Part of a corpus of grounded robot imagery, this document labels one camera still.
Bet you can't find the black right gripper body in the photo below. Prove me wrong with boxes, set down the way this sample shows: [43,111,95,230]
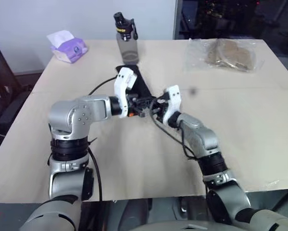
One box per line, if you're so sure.
[155,95,170,122]

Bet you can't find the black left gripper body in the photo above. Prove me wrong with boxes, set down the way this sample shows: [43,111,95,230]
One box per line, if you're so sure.
[126,93,143,118]

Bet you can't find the grey cup with black lid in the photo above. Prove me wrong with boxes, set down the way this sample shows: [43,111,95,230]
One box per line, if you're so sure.
[113,11,141,65]

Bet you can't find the clear plastic bag brown contents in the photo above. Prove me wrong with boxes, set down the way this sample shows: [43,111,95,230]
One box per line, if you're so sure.
[183,38,266,74]

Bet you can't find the purple tissue pack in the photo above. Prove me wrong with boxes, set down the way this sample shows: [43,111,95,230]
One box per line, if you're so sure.
[46,29,89,64]

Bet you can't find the black office chair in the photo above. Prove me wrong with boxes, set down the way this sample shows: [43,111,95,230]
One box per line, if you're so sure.
[0,39,34,126]

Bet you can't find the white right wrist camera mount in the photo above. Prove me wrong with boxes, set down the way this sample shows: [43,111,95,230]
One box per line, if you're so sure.
[162,84,182,125]

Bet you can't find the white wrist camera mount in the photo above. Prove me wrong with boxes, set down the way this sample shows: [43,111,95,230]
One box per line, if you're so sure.
[162,84,182,125]
[113,67,138,120]

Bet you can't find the black drawstring pouch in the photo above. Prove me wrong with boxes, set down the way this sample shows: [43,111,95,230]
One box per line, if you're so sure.
[114,64,157,100]

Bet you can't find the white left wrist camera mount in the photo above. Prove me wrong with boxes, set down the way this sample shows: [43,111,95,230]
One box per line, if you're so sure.
[113,67,138,120]

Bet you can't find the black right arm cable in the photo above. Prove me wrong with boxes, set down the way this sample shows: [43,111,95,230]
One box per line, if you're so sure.
[150,115,200,160]

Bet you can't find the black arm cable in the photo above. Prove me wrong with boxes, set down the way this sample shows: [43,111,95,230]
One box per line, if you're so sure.
[150,115,200,160]
[86,76,118,202]

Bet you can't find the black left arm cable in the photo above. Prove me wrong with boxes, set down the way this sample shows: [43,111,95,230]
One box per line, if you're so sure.
[86,76,118,202]

